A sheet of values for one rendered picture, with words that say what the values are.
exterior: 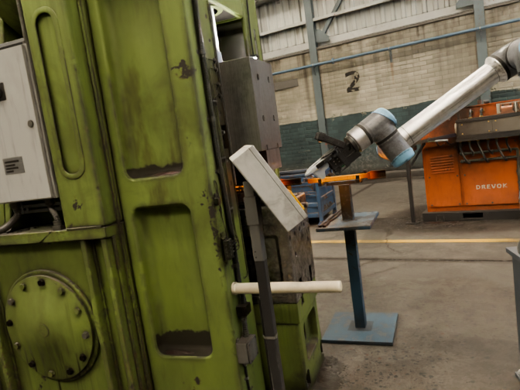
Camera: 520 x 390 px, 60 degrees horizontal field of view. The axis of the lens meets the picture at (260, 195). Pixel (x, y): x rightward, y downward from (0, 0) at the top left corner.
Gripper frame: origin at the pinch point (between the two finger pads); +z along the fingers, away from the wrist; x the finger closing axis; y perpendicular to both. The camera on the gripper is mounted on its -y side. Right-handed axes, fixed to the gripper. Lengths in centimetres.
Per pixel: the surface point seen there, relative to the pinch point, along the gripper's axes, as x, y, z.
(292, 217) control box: -26.9, 3.8, 15.1
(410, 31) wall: 707, 30, -413
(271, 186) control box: -26.9, -8.0, 14.2
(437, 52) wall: 682, 92, -421
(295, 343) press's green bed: 32, 65, 47
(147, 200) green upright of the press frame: 25, -28, 56
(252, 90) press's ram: 31.1, -36.5, -6.4
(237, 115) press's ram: 34.6, -32.3, 4.6
